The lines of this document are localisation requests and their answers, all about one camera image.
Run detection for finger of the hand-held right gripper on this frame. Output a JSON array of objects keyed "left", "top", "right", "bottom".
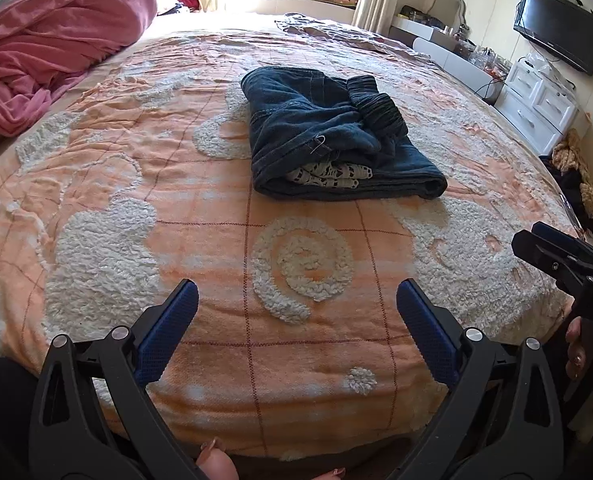
[
  {"left": 511, "top": 230, "right": 584, "bottom": 291},
  {"left": 532, "top": 221, "right": 593, "bottom": 267}
]

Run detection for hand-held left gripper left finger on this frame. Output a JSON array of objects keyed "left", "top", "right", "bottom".
[{"left": 29, "top": 278, "right": 202, "bottom": 480}]

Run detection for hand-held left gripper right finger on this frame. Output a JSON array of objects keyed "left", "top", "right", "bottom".
[{"left": 386, "top": 278, "right": 566, "bottom": 480}]

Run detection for blue denim pants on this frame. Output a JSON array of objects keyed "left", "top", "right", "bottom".
[{"left": 240, "top": 66, "right": 448, "bottom": 202}]

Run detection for person's right hand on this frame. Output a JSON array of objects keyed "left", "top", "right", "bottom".
[{"left": 565, "top": 317, "right": 589, "bottom": 381}]

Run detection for person's left hand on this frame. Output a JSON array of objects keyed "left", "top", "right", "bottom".
[{"left": 196, "top": 439, "right": 347, "bottom": 480}]

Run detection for black clothes pile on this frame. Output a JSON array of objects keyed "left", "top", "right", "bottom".
[{"left": 539, "top": 155, "right": 593, "bottom": 238}]

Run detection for tan knit cloth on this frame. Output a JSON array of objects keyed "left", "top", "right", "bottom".
[{"left": 551, "top": 129, "right": 593, "bottom": 218}]

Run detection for orange printed blanket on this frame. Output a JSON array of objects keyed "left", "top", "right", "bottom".
[{"left": 0, "top": 12, "right": 584, "bottom": 461}]

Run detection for white drawer cabinet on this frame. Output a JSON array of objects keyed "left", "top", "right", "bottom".
[{"left": 493, "top": 55, "right": 579, "bottom": 156}]

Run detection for white plastic bag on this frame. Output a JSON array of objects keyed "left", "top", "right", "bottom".
[{"left": 523, "top": 52, "right": 552, "bottom": 73}]

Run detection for black television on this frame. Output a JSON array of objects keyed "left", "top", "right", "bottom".
[{"left": 513, "top": 0, "right": 593, "bottom": 77}]

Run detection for white vanity desk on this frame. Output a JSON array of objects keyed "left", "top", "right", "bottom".
[{"left": 389, "top": 6, "right": 507, "bottom": 101}]

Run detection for vanity mirror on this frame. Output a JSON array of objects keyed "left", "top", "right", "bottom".
[{"left": 429, "top": 0, "right": 469, "bottom": 31}]

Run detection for grey quilt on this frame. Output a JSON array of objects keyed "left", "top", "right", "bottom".
[{"left": 275, "top": 12, "right": 417, "bottom": 53}]

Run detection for pink blanket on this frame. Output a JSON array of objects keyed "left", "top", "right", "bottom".
[{"left": 0, "top": 0, "right": 158, "bottom": 171}]

